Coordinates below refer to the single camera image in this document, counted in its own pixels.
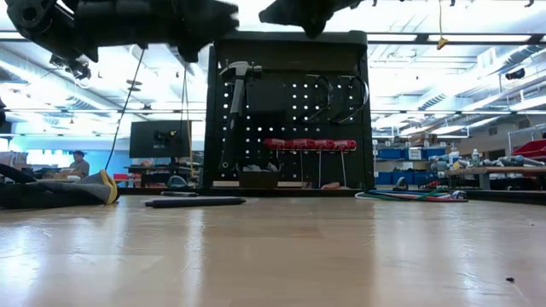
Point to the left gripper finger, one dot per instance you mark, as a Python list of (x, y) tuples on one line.
[(219, 19)]

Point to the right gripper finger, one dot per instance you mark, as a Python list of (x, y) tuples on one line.
[(286, 13), (315, 27)]

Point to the clear black safety glasses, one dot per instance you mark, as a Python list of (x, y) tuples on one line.
[(329, 96), (367, 96)]

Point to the grey black claw hammer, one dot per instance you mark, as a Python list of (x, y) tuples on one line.
[(236, 102)]

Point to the black pen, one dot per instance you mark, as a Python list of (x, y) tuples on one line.
[(179, 193)]

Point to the black tool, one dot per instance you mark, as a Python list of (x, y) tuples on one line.
[(196, 202)]

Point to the black pegboard box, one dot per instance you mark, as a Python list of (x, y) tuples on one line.
[(266, 96)]

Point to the black computer monitor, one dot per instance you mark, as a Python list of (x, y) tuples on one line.
[(145, 138)]

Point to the black pegboard cart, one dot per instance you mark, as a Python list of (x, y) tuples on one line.
[(367, 149)]

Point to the blue storage bins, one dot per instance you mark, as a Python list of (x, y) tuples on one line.
[(392, 153)]

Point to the person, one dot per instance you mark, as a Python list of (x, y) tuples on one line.
[(79, 164)]

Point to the black storage bin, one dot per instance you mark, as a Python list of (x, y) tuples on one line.
[(258, 179)]

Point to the grey glove yellow cuff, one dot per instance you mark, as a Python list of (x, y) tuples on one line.
[(85, 187)]

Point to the white bottle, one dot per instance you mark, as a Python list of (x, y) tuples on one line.
[(475, 158)]

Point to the black work glove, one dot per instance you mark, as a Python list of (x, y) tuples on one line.
[(25, 198)]

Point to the wooden workbench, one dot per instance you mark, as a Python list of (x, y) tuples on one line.
[(512, 170)]

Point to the red storage bin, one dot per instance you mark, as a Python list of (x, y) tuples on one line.
[(533, 149)]

